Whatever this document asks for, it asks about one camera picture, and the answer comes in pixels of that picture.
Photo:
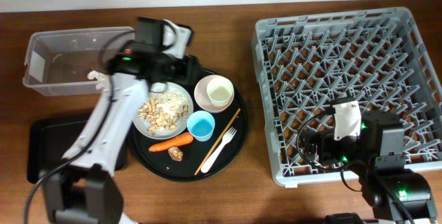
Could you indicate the pink bowl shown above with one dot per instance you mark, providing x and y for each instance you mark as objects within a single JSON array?
[{"x": 202, "y": 97}]

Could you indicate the brown walnut shell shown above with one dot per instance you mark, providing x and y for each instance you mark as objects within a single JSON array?
[{"x": 175, "y": 153}]

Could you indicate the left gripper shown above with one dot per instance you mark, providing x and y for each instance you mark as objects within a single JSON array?
[{"x": 190, "y": 71}]

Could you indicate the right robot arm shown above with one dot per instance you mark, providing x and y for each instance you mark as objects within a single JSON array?
[{"x": 370, "y": 145}]

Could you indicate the peanut shells pile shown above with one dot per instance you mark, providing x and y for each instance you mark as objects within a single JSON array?
[{"x": 154, "y": 120}]

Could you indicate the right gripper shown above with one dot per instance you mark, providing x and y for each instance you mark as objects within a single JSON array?
[{"x": 325, "y": 137}]

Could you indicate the white tissue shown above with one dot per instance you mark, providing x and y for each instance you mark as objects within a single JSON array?
[{"x": 102, "y": 79}]

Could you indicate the white rice pile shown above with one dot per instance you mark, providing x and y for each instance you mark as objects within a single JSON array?
[{"x": 171, "y": 100}]

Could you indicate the clear plastic bin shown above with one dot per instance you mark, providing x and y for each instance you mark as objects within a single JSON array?
[{"x": 57, "y": 62}]

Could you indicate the wooden chopstick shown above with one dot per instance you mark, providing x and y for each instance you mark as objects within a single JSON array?
[{"x": 217, "y": 141}]

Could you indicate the white plastic fork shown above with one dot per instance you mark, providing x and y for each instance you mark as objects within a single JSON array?
[{"x": 227, "y": 137}]

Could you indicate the grey plate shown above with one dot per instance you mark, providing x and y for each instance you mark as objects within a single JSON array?
[{"x": 163, "y": 88}]

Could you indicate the cream cup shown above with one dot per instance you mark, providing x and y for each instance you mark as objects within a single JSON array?
[{"x": 219, "y": 90}]

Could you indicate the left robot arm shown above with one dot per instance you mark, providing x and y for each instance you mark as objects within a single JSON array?
[{"x": 82, "y": 189}]

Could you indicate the grey dishwasher rack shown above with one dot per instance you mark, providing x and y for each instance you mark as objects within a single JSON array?
[{"x": 375, "y": 56}]

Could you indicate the black round tray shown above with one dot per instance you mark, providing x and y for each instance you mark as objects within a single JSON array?
[{"x": 161, "y": 164}]

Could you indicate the black rectangular bin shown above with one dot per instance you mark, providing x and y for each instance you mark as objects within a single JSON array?
[{"x": 49, "y": 139}]

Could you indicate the orange carrot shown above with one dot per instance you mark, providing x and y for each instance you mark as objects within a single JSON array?
[{"x": 177, "y": 141}]

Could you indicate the blue cup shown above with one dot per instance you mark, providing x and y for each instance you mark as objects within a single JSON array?
[{"x": 201, "y": 125}]

